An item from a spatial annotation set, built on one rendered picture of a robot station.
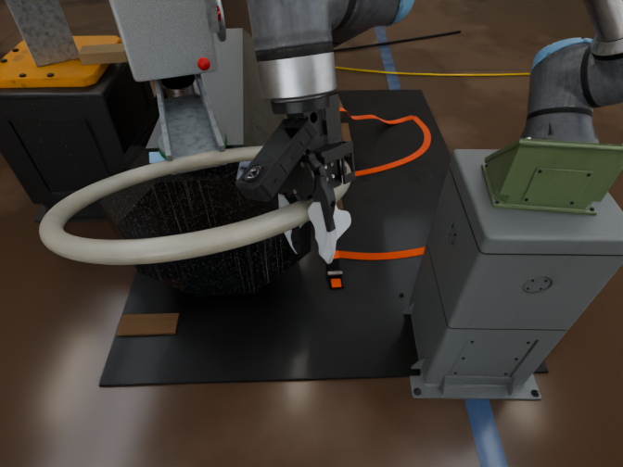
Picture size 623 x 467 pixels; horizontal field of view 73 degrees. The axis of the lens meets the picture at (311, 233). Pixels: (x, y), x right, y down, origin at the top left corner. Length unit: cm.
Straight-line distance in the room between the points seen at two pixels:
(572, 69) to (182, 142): 95
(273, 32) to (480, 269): 92
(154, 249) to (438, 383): 146
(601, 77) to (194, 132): 96
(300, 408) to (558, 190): 116
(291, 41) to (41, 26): 192
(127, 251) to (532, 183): 98
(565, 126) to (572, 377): 115
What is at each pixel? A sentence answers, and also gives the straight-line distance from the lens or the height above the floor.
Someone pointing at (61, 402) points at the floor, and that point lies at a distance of 199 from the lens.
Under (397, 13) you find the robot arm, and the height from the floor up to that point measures 143.
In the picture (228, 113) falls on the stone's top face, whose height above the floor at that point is 81.
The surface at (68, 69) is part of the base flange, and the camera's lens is 231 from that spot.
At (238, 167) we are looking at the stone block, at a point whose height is 75.
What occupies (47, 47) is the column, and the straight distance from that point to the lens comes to 237.
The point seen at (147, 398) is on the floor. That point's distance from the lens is 186.
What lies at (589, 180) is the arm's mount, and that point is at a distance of 126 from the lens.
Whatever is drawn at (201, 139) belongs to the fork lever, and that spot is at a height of 106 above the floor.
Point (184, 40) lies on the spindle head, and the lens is 120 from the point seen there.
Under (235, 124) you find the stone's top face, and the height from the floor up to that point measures 81.
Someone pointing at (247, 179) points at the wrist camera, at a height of 132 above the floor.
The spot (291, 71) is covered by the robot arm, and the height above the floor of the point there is 141.
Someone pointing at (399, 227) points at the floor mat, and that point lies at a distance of 232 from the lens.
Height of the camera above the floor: 161
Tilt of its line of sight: 46 degrees down
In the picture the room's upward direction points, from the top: straight up
